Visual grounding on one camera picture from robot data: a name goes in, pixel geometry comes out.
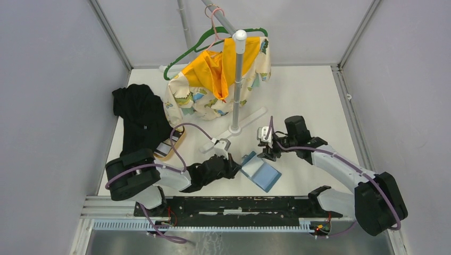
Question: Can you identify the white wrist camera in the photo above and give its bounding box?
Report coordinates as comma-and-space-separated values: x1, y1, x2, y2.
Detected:
211, 138, 231, 160
257, 126, 272, 147

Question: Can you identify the white clothes rack stand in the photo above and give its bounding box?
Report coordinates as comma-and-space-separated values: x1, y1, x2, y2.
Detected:
161, 1, 268, 139

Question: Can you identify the pink clothes hanger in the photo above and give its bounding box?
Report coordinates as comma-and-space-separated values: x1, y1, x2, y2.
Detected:
204, 4, 224, 50

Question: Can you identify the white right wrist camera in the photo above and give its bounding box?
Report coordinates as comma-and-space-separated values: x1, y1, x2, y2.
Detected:
257, 126, 272, 147

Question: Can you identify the white slotted cable duct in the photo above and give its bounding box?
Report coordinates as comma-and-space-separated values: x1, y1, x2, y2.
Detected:
93, 219, 314, 233

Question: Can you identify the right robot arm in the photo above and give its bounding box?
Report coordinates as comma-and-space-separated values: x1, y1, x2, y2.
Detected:
257, 115, 408, 236

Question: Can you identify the black garment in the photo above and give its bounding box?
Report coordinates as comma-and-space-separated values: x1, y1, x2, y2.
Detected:
112, 84, 172, 156

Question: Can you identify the yellow dinosaur print shirt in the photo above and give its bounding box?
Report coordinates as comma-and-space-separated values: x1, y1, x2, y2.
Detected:
163, 37, 271, 127

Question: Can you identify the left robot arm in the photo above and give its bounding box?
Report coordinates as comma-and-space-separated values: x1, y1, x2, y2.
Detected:
105, 149, 242, 217

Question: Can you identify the green clothes hanger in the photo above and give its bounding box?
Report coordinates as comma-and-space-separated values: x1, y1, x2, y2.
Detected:
163, 26, 268, 81

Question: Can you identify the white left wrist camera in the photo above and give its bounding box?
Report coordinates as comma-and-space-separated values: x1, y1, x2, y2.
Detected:
211, 138, 231, 160

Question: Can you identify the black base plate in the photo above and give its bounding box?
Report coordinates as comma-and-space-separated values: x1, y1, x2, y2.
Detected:
147, 196, 342, 227

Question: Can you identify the yellow box of cards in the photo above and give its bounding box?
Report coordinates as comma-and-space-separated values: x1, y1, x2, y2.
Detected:
154, 127, 185, 162

